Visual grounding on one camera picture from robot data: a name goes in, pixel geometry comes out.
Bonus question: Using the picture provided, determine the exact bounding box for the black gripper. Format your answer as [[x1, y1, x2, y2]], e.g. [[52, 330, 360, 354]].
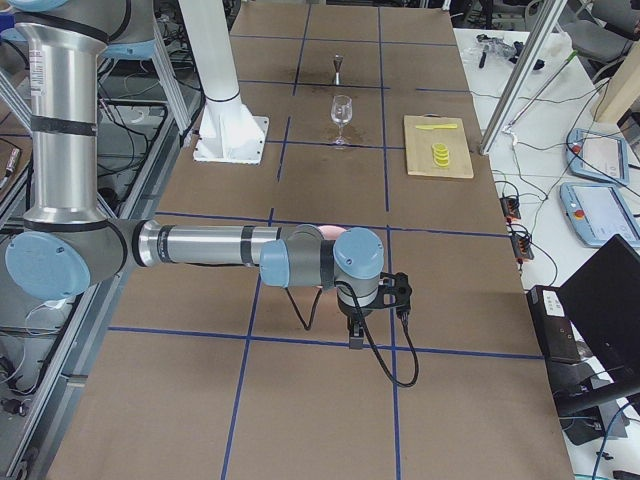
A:
[[338, 298, 373, 349]]

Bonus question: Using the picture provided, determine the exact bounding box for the clear wine glass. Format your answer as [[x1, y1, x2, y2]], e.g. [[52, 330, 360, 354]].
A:
[[331, 95, 353, 147]]

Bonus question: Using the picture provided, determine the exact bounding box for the steel jigger cup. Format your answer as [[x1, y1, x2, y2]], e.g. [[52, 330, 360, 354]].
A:
[[333, 54, 344, 85]]

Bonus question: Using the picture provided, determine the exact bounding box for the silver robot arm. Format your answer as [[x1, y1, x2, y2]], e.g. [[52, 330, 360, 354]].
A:
[[5, 1, 384, 348]]

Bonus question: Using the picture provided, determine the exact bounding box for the pink plastic bowl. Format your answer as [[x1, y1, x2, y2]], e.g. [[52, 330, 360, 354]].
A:
[[318, 225, 346, 241]]

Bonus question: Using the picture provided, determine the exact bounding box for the lemon slice stack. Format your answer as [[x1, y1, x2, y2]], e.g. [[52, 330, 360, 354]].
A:
[[432, 143, 450, 168]]

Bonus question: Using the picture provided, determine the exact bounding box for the bamboo cutting board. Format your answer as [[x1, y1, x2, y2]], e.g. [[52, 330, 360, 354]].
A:
[[403, 115, 474, 179]]

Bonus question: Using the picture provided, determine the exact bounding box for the black electronics box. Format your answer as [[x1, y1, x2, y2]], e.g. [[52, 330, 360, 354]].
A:
[[526, 285, 581, 365]]

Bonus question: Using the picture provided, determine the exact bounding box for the yellow plastic knife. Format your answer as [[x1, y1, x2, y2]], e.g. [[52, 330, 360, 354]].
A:
[[414, 123, 458, 131]]

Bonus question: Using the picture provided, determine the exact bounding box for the black laptop computer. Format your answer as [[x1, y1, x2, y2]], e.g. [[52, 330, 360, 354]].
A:
[[558, 234, 639, 375]]

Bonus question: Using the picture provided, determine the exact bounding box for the lower blue teach pendant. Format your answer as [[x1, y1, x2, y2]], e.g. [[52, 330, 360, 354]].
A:
[[559, 182, 639, 249]]

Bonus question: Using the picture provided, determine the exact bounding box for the blue teach pendant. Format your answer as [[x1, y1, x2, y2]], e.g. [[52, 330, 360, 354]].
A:
[[559, 182, 639, 249], [566, 128, 629, 185]]

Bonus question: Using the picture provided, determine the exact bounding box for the upper blue teach pendant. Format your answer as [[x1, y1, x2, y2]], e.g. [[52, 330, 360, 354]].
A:
[[566, 128, 629, 185]]

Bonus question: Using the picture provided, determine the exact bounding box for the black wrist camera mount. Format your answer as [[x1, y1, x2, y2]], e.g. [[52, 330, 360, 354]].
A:
[[370, 272, 412, 320]]

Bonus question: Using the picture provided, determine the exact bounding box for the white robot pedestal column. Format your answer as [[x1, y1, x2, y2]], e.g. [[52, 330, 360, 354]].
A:
[[179, 0, 269, 165]]

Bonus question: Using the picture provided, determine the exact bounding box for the green handled reach grabber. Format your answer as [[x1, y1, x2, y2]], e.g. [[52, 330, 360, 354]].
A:
[[502, 50, 578, 135]]

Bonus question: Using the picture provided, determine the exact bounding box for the aluminium frame post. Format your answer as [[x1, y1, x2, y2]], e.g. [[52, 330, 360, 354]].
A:
[[479, 0, 567, 155]]

